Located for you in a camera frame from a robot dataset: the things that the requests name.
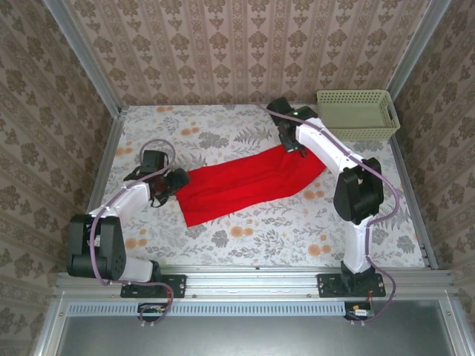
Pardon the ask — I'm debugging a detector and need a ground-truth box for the red t-shirt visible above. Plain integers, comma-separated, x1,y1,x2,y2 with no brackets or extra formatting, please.
174,144,328,228

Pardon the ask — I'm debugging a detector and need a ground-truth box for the pale green plastic basket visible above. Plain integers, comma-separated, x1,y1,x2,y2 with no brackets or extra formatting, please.
315,89,402,142

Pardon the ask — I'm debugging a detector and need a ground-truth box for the floral table cover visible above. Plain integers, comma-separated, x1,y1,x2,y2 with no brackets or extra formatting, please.
85,104,428,268

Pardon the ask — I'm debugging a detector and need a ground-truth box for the small electronics board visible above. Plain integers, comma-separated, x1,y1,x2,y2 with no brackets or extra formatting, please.
137,302,168,323
344,302,376,322

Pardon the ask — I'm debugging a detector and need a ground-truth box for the grey metal sheet panel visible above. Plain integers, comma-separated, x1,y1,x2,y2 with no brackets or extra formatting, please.
35,300,475,356

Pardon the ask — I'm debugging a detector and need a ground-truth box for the aluminium table side rail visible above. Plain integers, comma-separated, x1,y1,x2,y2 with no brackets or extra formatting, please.
79,107,128,242
389,136,439,270

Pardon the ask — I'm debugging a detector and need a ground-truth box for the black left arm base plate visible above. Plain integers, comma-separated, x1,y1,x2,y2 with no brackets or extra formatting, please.
120,273,187,300

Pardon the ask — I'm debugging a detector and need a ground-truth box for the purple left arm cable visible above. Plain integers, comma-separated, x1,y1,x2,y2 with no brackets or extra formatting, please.
90,138,176,328

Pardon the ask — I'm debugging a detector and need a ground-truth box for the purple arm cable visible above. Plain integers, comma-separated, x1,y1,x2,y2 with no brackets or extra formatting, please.
90,138,176,328
258,103,401,326

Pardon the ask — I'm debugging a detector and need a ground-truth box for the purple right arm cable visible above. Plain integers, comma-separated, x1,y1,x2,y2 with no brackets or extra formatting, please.
258,103,401,326

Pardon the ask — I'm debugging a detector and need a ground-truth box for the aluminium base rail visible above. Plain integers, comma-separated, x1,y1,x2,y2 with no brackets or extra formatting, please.
55,265,459,300

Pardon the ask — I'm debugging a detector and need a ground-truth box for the grey slotted cable duct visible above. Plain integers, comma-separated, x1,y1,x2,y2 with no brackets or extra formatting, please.
68,300,347,318

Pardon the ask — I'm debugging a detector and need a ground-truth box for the aluminium frame post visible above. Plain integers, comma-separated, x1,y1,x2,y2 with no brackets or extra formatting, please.
385,0,452,102
42,0,123,116

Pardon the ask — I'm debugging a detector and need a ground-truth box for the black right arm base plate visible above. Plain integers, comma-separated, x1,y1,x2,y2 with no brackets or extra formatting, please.
317,273,387,299

